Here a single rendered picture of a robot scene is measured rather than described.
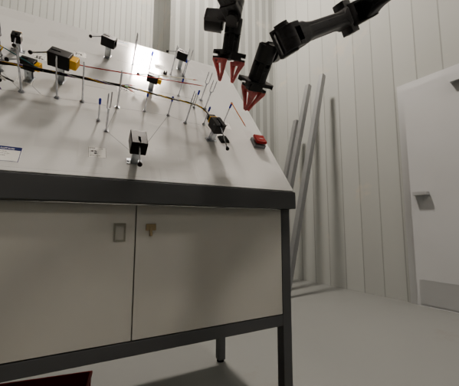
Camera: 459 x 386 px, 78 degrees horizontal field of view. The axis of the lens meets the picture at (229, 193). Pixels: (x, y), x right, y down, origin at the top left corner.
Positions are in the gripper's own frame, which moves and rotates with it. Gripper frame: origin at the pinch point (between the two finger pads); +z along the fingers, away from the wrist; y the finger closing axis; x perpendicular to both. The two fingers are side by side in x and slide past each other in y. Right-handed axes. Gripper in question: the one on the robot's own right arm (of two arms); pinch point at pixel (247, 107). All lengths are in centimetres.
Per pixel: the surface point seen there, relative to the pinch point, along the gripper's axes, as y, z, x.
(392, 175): -249, 66, -39
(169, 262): 27, 45, 21
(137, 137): 34.5, 12.8, -0.9
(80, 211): 50, 33, 6
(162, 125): 18.1, 18.9, -22.4
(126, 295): 41, 51, 25
